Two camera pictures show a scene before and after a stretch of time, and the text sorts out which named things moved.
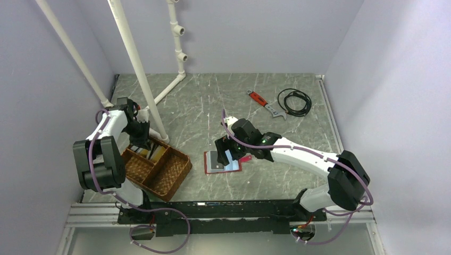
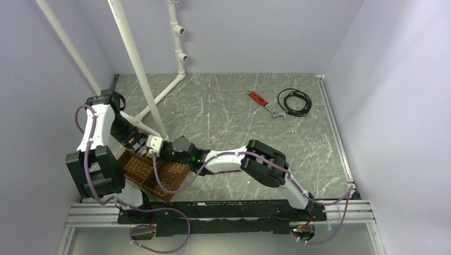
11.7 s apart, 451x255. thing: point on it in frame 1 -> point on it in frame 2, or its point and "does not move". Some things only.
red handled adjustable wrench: x=262 y=101 does not move
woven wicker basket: x=161 y=178 does not move
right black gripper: x=223 y=144 -> x=160 y=157
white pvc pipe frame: x=117 y=10 does not move
